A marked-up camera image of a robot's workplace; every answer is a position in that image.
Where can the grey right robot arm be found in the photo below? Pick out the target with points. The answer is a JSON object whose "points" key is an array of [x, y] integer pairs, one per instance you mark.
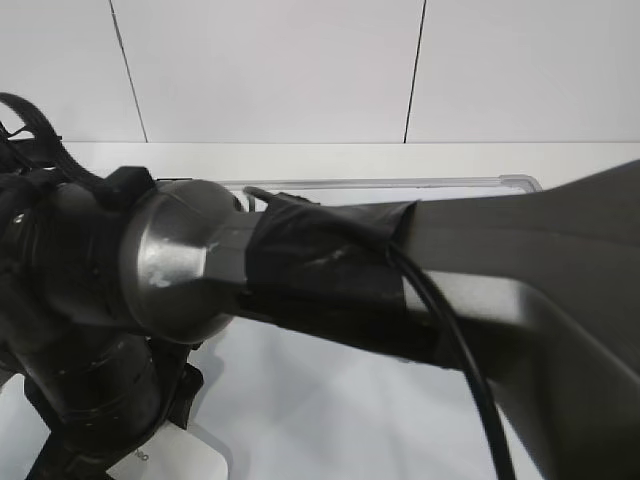
{"points": [[108, 284]]}

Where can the white rectangular board eraser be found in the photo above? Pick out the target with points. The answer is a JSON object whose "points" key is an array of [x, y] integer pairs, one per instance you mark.
{"points": [[172, 454]]}

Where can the white whiteboard with aluminium frame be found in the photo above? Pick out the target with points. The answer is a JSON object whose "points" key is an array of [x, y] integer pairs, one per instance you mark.
{"points": [[281, 405]]}

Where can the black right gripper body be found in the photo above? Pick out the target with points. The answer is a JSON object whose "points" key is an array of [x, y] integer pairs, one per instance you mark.
{"points": [[102, 396]]}

